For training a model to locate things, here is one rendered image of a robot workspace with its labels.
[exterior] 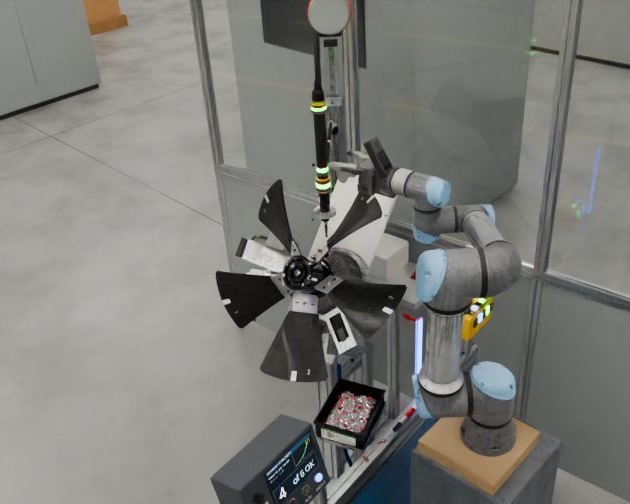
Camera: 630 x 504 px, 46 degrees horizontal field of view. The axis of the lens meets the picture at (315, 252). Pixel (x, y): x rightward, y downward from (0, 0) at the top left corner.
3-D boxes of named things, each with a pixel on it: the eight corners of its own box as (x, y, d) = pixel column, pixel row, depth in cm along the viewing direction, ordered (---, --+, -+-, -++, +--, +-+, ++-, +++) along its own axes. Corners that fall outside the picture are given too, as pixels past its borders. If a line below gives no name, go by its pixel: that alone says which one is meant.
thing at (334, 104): (325, 115, 284) (323, 94, 280) (343, 114, 284) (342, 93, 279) (323, 125, 276) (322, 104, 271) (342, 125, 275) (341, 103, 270)
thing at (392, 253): (377, 251, 319) (377, 229, 313) (409, 262, 310) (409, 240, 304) (354, 269, 308) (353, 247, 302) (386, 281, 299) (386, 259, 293)
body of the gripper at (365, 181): (354, 191, 212) (389, 202, 205) (353, 164, 207) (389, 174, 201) (370, 180, 217) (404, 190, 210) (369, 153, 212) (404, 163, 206)
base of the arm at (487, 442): (526, 432, 204) (529, 406, 198) (497, 465, 195) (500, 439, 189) (478, 407, 213) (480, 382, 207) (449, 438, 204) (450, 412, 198)
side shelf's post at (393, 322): (392, 420, 352) (392, 277, 307) (399, 423, 350) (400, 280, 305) (388, 425, 349) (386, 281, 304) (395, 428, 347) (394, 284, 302)
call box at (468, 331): (465, 311, 263) (467, 286, 257) (491, 320, 257) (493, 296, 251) (442, 334, 252) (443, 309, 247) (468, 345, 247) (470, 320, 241)
